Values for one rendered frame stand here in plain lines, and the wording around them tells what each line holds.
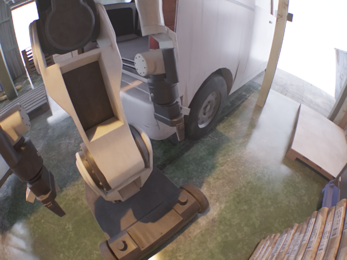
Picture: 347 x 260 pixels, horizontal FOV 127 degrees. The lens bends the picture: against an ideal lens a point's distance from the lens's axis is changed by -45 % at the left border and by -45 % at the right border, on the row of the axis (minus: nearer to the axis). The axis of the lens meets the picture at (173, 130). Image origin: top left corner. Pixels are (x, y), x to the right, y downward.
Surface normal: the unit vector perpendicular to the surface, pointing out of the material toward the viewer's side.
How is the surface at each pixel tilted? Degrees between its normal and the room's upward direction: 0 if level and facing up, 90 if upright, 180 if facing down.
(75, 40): 90
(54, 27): 90
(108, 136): 80
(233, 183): 0
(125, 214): 0
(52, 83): 66
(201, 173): 0
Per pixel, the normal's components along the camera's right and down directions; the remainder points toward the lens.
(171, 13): 0.14, 0.62
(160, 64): 0.66, 0.34
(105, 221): 0.00, -0.74
